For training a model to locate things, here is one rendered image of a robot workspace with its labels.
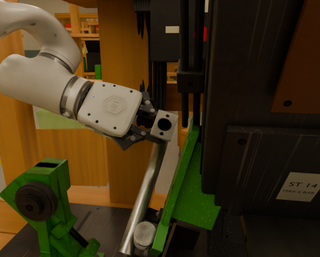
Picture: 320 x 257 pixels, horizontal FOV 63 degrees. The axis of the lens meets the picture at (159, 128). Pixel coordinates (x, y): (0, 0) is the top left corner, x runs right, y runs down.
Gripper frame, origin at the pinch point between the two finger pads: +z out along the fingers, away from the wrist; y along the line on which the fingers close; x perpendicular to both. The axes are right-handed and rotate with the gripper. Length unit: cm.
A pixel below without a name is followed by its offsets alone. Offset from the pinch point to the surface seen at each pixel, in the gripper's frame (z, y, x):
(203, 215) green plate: 11.5, -13.6, -4.0
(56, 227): -12.3, -22.8, 10.0
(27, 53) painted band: -588, 489, 833
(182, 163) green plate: 5.0, -8.6, -10.1
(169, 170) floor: 26, 67, 249
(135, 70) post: -12.1, 21.0, 14.5
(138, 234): 2.7, -19.4, 0.3
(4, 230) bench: -32, -29, 39
